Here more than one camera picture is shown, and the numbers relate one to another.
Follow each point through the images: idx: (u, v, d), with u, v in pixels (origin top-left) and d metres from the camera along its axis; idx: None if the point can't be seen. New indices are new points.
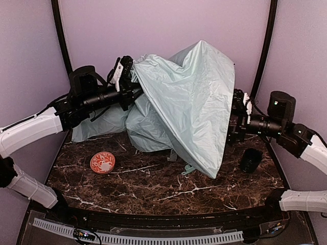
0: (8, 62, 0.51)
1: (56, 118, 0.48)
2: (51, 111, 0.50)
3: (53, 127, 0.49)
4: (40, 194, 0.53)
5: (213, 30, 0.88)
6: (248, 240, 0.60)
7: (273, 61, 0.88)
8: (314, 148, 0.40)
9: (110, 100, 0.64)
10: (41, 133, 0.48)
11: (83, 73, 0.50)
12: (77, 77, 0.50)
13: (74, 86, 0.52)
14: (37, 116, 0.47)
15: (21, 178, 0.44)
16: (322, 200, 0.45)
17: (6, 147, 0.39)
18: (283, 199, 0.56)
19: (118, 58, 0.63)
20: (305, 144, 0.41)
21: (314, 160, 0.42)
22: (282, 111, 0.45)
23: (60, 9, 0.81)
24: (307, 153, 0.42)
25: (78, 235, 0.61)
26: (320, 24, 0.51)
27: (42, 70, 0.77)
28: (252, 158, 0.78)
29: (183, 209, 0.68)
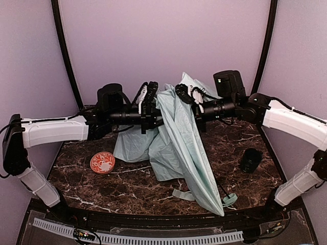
0: (8, 62, 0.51)
1: (85, 126, 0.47)
2: (83, 118, 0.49)
3: (77, 133, 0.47)
4: (46, 191, 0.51)
5: (213, 30, 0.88)
6: (247, 240, 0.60)
7: (274, 62, 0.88)
8: (274, 111, 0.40)
9: (132, 121, 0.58)
10: (66, 137, 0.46)
11: (112, 91, 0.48)
12: (106, 95, 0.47)
13: (102, 103, 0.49)
14: (67, 119, 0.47)
15: (31, 172, 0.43)
16: (306, 175, 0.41)
17: (30, 140, 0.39)
18: (277, 194, 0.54)
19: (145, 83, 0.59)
20: (263, 109, 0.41)
21: (276, 124, 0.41)
22: (228, 87, 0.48)
23: (60, 9, 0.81)
24: (271, 119, 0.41)
25: (78, 235, 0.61)
26: (320, 24, 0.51)
27: (43, 71, 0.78)
28: (252, 158, 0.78)
29: (183, 209, 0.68)
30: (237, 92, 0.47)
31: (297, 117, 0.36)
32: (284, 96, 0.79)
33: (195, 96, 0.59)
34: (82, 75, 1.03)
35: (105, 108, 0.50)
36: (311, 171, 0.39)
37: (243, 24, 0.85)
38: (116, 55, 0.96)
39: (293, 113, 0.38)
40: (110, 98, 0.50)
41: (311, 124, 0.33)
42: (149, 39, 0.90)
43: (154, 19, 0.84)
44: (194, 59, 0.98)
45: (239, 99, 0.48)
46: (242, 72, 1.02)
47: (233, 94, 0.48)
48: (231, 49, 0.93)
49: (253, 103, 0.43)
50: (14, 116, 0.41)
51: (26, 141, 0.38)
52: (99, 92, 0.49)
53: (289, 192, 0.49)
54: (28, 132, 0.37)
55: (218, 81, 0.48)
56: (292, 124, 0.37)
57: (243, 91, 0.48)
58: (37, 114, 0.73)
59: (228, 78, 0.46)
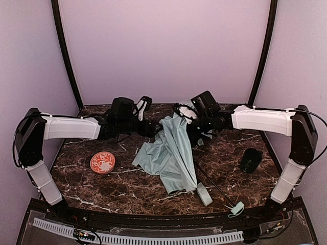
0: (7, 62, 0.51)
1: (97, 126, 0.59)
2: (94, 120, 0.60)
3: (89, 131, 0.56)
4: (49, 189, 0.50)
5: (214, 30, 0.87)
6: (248, 240, 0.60)
7: (274, 62, 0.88)
8: (240, 114, 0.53)
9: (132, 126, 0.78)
10: (79, 134, 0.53)
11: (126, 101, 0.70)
12: (121, 102, 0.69)
13: (116, 109, 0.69)
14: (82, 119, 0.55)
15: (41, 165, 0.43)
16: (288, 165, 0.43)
17: (50, 130, 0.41)
18: (273, 192, 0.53)
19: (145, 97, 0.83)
20: (230, 115, 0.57)
21: (248, 123, 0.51)
22: (201, 105, 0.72)
23: (60, 9, 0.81)
24: (241, 120, 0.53)
25: (78, 235, 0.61)
26: (321, 24, 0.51)
27: (44, 71, 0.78)
28: (252, 158, 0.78)
29: (183, 209, 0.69)
30: (209, 107, 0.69)
31: (258, 114, 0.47)
32: (284, 96, 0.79)
33: (183, 111, 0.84)
34: (82, 75, 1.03)
35: (117, 113, 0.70)
36: (290, 159, 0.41)
37: (244, 24, 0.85)
38: (116, 55, 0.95)
39: (257, 111, 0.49)
40: (124, 106, 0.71)
41: (274, 116, 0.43)
42: (149, 39, 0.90)
43: (154, 19, 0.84)
44: (194, 59, 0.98)
45: (211, 112, 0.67)
46: (242, 72, 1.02)
47: (206, 108, 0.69)
48: (231, 49, 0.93)
49: (223, 114, 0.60)
50: (32, 110, 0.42)
51: (46, 131, 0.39)
52: (116, 100, 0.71)
53: (280, 189, 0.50)
54: (51, 123, 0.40)
55: (194, 102, 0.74)
56: (257, 120, 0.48)
57: (214, 106, 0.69)
58: None
59: (200, 98, 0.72)
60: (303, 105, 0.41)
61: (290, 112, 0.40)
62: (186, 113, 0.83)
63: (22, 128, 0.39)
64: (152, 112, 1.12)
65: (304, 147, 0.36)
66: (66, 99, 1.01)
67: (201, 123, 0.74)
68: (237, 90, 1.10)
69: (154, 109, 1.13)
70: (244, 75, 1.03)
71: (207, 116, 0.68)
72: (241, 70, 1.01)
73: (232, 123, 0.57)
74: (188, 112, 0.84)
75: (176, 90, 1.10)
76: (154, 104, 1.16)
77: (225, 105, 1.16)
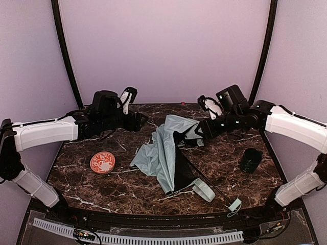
0: (7, 62, 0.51)
1: (75, 126, 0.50)
2: (72, 120, 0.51)
3: (70, 134, 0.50)
4: (43, 193, 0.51)
5: (214, 30, 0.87)
6: (247, 240, 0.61)
7: (274, 62, 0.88)
8: (273, 118, 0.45)
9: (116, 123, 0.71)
10: (59, 138, 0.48)
11: (109, 96, 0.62)
12: (102, 97, 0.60)
13: (97, 104, 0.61)
14: (57, 120, 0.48)
15: (27, 174, 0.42)
16: (306, 176, 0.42)
17: (22, 142, 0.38)
18: (278, 194, 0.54)
19: (127, 88, 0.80)
20: (265, 115, 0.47)
21: (279, 128, 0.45)
22: (230, 102, 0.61)
23: (60, 9, 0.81)
24: (273, 124, 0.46)
25: (78, 235, 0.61)
26: (321, 25, 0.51)
27: (44, 71, 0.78)
28: (252, 158, 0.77)
29: (183, 209, 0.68)
30: (238, 104, 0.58)
31: (295, 121, 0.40)
32: (284, 96, 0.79)
33: (208, 104, 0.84)
34: (82, 75, 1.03)
35: (99, 109, 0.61)
36: (312, 173, 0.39)
37: (244, 24, 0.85)
38: (116, 55, 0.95)
39: (294, 118, 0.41)
40: (106, 100, 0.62)
41: (312, 127, 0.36)
42: (149, 39, 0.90)
43: (154, 19, 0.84)
44: (194, 59, 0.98)
45: (241, 109, 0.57)
46: (242, 72, 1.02)
47: (234, 105, 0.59)
48: (231, 49, 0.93)
49: (257, 111, 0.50)
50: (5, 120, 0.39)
51: (18, 143, 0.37)
52: (97, 95, 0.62)
53: (291, 195, 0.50)
54: (21, 133, 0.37)
55: (220, 98, 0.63)
56: (292, 128, 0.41)
57: (244, 102, 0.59)
58: (37, 114, 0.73)
59: (228, 93, 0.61)
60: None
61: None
62: (212, 107, 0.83)
63: None
64: (152, 111, 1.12)
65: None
66: (66, 99, 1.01)
67: (226, 122, 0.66)
68: None
69: (154, 109, 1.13)
70: (244, 75, 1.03)
71: (237, 114, 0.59)
72: (241, 70, 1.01)
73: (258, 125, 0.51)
74: (214, 107, 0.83)
75: (176, 89, 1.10)
76: (154, 104, 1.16)
77: None
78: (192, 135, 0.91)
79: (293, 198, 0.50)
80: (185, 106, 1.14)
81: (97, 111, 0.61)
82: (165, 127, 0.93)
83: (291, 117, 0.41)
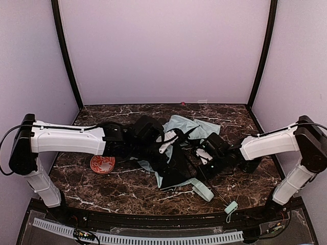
0: (7, 62, 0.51)
1: (101, 142, 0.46)
2: (100, 132, 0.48)
3: (93, 147, 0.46)
4: (47, 194, 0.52)
5: (214, 30, 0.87)
6: (247, 240, 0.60)
7: (274, 62, 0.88)
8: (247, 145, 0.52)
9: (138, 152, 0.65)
10: (81, 149, 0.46)
11: (155, 125, 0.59)
12: (147, 125, 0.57)
13: (138, 129, 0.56)
14: (84, 130, 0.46)
15: (36, 175, 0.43)
16: (297, 170, 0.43)
17: (39, 145, 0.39)
18: (276, 195, 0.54)
19: (177, 128, 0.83)
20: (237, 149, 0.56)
21: (256, 150, 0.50)
22: (211, 147, 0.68)
23: (60, 10, 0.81)
24: (251, 150, 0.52)
25: (78, 235, 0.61)
26: (322, 25, 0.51)
27: (44, 71, 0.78)
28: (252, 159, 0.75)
29: (183, 209, 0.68)
30: (218, 148, 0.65)
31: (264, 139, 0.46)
32: (285, 96, 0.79)
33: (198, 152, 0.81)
34: (82, 75, 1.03)
35: (138, 133, 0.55)
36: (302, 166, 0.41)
37: (244, 24, 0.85)
38: (117, 55, 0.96)
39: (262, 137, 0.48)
40: (148, 128, 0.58)
41: (277, 137, 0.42)
42: (150, 39, 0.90)
43: (154, 19, 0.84)
44: (194, 60, 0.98)
45: (222, 151, 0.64)
46: (242, 72, 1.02)
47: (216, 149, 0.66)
48: (232, 49, 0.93)
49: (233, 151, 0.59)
50: (28, 117, 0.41)
51: (33, 145, 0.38)
52: (144, 120, 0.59)
53: (285, 191, 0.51)
54: (38, 138, 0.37)
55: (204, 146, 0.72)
56: (264, 146, 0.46)
57: (224, 144, 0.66)
58: (37, 114, 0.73)
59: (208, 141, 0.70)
60: (306, 116, 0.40)
61: (293, 129, 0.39)
62: (202, 153, 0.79)
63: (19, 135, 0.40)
64: (152, 111, 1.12)
65: (316, 155, 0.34)
66: (66, 99, 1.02)
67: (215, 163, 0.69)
68: (237, 90, 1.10)
69: (154, 109, 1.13)
70: (244, 75, 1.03)
71: (218, 155, 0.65)
72: (241, 70, 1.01)
73: (243, 155, 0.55)
74: (205, 153, 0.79)
75: (176, 89, 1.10)
76: (154, 104, 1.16)
77: (224, 105, 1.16)
78: (196, 135, 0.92)
79: (288, 195, 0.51)
80: (185, 106, 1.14)
81: (135, 136, 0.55)
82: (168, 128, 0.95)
83: (260, 138, 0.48)
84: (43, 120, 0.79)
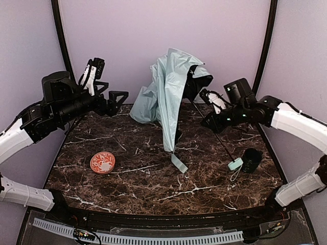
0: (7, 61, 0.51)
1: (22, 131, 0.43)
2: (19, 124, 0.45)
3: (24, 140, 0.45)
4: (35, 200, 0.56)
5: (213, 29, 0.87)
6: (247, 240, 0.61)
7: (274, 61, 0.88)
8: (280, 115, 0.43)
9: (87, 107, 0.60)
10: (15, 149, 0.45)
11: (54, 79, 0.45)
12: (47, 84, 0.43)
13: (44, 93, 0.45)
14: (3, 132, 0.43)
15: (9, 191, 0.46)
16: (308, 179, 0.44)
17: None
18: (278, 194, 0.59)
19: (89, 60, 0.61)
20: (272, 111, 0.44)
21: (286, 126, 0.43)
22: (236, 95, 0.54)
23: (60, 9, 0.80)
24: (279, 121, 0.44)
25: (78, 235, 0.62)
26: (321, 24, 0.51)
27: (43, 71, 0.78)
28: (252, 158, 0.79)
29: (183, 209, 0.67)
30: (246, 97, 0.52)
31: (301, 121, 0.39)
32: (284, 95, 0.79)
33: (211, 98, 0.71)
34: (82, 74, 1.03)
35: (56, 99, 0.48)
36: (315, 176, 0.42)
37: (244, 24, 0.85)
38: (116, 55, 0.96)
39: (300, 116, 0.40)
40: (53, 88, 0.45)
41: (319, 128, 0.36)
42: (150, 39, 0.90)
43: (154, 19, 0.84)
44: None
45: (248, 103, 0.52)
46: (243, 72, 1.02)
47: (242, 99, 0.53)
48: (231, 49, 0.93)
49: (263, 105, 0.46)
50: None
51: None
52: (43, 80, 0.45)
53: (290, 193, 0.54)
54: None
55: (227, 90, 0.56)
56: (299, 127, 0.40)
57: (252, 96, 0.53)
58: None
59: (236, 86, 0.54)
60: None
61: None
62: (216, 101, 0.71)
63: None
64: None
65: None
66: None
67: (232, 114, 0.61)
68: None
69: None
70: (244, 75, 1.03)
71: (242, 107, 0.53)
72: (241, 70, 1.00)
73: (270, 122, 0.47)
74: (218, 100, 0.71)
75: None
76: None
77: None
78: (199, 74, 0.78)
79: (292, 197, 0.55)
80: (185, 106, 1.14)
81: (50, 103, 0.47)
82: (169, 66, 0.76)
83: (299, 116, 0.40)
84: None
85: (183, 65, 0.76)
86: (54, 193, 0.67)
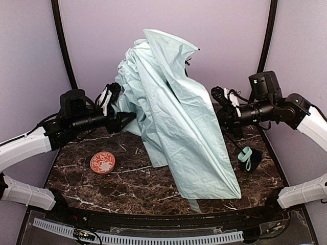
0: (6, 61, 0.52)
1: (45, 138, 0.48)
2: (41, 131, 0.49)
3: (42, 146, 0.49)
4: (36, 199, 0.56)
5: (213, 29, 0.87)
6: (247, 240, 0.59)
7: (274, 61, 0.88)
8: (312, 120, 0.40)
9: (98, 124, 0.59)
10: (32, 152, 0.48)
11: (74, 96, 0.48)
12: (68, 100, 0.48)
13: (64, 108, 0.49)
14: (26, 135, 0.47)
15: (13, 189, 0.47)
16: (318, 187, 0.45)
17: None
18: (281, 197, 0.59)
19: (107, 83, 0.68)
20: (303, 114, 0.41)
21: (315, 132, 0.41)
22: (263, 91, 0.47)
23: (60, 9, 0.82)
24: (308, 126, 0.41)
25: (78, 235, 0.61)
26: (321, 24, 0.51)
27: (42, 70, 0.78)
28: (252, 159, 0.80)
29: (183, 209, 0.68)
30: (275, 93, 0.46)
31: None
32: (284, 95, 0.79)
33: (233, 100, 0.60)
34: (82, 75, 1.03)
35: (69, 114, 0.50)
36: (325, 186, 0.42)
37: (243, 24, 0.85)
38: (116, 55, 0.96)
39: None
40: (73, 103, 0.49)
41: None
42: None
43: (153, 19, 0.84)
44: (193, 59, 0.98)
45: (276, 101, 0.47)
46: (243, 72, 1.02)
47: (271, 95, 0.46)
48: (231, 49, 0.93)
49: (295, 104, 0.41)
50: None
51: None
52: (62, 97, 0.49)
53: (294, 195, 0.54)
54: None
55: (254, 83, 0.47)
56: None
57: (279, 93, 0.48)
58: (34, 114, 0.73)
59: (264, 79, 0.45)
60: None
61: None
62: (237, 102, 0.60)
63: None
64: None
65: None
66: None
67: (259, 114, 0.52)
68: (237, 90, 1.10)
69: None
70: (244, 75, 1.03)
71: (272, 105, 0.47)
72: (241, 70, 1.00)
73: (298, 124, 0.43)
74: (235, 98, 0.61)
75: None
76: None
77: None
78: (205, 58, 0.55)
79: (297, 201, 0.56)
80: None
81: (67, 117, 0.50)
82: (163, 62, 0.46)
83: None
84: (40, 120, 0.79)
85: (177, 61, 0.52)
86: (53, 193, 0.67)
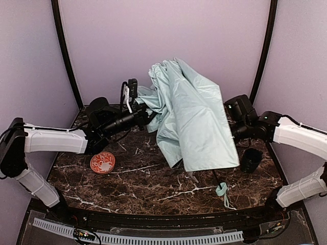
0: (7, 60, 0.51)
1: (84, 140, 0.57)
2: (81, 133, 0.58)
3: (74, 144, 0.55)
4: (44, 192, 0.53)
5: (213, 29, 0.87)
6: (247, 240, 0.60)
7: (274, 61, 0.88)
8: (282, 128, 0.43)
9: (127, 124, 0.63)
10: (62, 147, 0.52)
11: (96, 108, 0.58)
12: (92, 113, 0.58)
13: (92, 120, 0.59)
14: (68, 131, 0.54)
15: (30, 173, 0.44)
16: (313, 180, 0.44)
17: (33, 145, 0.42)
18: (280, 196, 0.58)
19: (123, 82, 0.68)
20: (273, 127, 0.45)
21: (292, 139, 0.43)
22: (238, 112, 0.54)
23: (60, 9, 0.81)
24: (281, 135, 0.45)
25: (78, 235, 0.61)
26: (321, 23, 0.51)
27: (44, 71, 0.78)
28: (252, 158, 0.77)
29: (183, 209, 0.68)
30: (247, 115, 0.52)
31: (302, 133, 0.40)
32: (285, 95, 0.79)
33: None
34: (82, 75, 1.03)
35: (95, 123, 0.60)
36: (320, 179, 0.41)
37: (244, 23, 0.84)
38: (116, 55, 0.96)
39: (301, 127, 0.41)
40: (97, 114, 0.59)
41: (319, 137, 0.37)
42: (149, 39, 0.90)
43: (154, 19, 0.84)
44: (193, 59, 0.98)
45: (250, 120, 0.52)
46: (243, 72, 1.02)
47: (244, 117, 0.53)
48: (231, 48, 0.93)
49: (263, 122, 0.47)
50: (16, 120, 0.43)
51: (27, 145, 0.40)
52: (87, 111, 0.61)
53: (290, 194, 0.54)
54: (32, 138, 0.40)
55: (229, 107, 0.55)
56: (303, 140, 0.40)
57: (253, 113, 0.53)
58: (35, 115, 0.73)
59: (237, 103, 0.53)
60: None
61: None
62: None
63: (5, 137, 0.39)
64: None
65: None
66: (66, 99, 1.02)
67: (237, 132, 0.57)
68: (237, 90, 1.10)
69: None
70: (244, 75, 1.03)
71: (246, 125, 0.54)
72: (241, 70, 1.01)
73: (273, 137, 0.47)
74: None
75: None
76: None
77: None
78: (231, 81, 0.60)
79: (293, 200, 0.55)
80: None
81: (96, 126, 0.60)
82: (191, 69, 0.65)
83: (300, 128, 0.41)
84: (41, 120, 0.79)
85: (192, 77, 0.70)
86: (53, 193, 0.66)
